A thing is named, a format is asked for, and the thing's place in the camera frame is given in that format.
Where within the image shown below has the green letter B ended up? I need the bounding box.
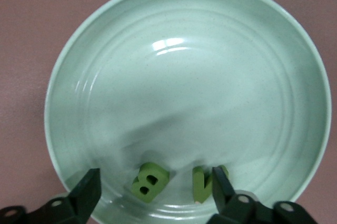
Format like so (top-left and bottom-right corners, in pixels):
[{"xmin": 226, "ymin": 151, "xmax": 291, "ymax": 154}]
[{"xmin": 131, "ymin": 162, "xmax": 171, "ymax": 204}]

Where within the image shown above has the light green plate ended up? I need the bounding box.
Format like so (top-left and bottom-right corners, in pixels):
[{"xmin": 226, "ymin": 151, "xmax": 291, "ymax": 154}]
[{"xmin": 44, "ymin": 0, "xmax": 331, "ymax": 224}]

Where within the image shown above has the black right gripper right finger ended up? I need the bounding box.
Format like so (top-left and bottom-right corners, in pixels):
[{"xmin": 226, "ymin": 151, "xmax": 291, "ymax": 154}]
[{"xmin": 207, "ymin": 165, "xmax": 337, "ymax": 224}]

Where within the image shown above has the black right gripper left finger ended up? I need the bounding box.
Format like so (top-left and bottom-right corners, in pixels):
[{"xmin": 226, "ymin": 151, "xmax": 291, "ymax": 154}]
[{"xmin": 0, "ymin": 168, "xmax": 102, "ymax": 224}]

